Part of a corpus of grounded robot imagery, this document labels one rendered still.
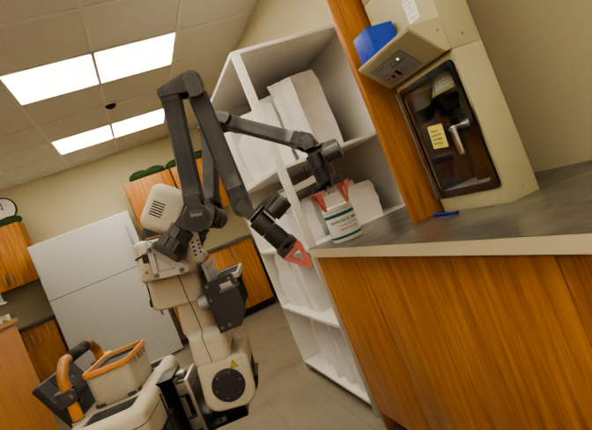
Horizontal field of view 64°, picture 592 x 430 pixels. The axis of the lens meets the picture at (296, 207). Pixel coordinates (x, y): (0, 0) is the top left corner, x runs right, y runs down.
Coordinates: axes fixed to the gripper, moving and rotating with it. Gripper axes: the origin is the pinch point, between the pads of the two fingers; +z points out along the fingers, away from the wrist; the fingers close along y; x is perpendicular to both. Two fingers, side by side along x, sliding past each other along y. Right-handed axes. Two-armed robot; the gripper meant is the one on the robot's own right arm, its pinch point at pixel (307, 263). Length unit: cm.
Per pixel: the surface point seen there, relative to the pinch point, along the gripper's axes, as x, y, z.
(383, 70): -63, 14, -20
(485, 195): -51, 2, 28
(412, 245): -23.5, -5.6, 18.9
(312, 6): -115, 141, -77
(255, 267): 56, 484, 22
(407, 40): -67, -5, -21
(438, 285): -19.9, -4.6, 32.4
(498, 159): -58, -7, 21
